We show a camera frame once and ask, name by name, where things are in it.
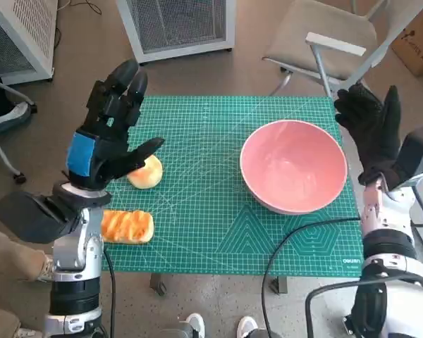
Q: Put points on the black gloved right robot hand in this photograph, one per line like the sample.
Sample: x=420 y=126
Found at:
x=373 y=134

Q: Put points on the bare left hand blue tape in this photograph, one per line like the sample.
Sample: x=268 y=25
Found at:
x=102 y=155

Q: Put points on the round bread bun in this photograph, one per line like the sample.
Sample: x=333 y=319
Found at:
x=148 y=176

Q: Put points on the braided orange bread loaf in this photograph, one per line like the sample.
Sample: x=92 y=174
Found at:
x=127 y=227

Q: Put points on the pink bowl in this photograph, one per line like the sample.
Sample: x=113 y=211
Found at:
x=292 y=165

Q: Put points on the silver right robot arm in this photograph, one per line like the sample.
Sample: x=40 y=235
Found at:
x=384 y=246

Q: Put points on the cardboard box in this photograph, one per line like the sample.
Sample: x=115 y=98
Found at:
x=417 y=45

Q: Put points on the green cutting mat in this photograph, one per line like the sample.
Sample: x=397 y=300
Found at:
x=204 y=176

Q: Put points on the beige chair with white armrest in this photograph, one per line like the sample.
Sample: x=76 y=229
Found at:
x=320 y=31

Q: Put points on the person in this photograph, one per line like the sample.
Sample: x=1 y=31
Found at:
x=0 y=98
x=14 y=257

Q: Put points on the black table foot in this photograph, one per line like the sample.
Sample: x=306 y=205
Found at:
x=280 y=285
x=158 y=285

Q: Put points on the white perforated metal cabinet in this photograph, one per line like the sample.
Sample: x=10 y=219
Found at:
x=179 y=24
x=28 y=31

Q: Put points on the white shoe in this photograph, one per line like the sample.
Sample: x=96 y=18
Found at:
x=246 y=325
x=194 y=324

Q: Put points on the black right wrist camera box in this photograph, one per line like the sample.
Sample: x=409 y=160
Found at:
x=419 y=151

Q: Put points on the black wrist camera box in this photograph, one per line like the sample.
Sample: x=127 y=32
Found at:
x=28 y=218
x=419 y=151

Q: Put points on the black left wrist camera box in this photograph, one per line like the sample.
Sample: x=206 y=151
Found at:
x=28 y=218

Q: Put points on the grey metal frame chair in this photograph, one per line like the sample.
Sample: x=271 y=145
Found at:
x=3 y=88

